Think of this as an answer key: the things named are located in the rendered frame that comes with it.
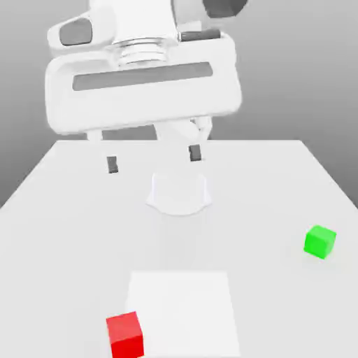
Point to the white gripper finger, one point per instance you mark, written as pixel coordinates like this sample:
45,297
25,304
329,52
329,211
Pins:
112,164
195,153

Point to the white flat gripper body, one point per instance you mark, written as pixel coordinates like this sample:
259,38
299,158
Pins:
139,107

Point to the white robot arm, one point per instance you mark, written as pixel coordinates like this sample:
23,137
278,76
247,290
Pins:
145,19

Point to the small green cube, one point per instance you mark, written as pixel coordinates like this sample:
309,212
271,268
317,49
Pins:
319,242

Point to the small red cube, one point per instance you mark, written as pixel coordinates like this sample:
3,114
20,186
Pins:
124,332

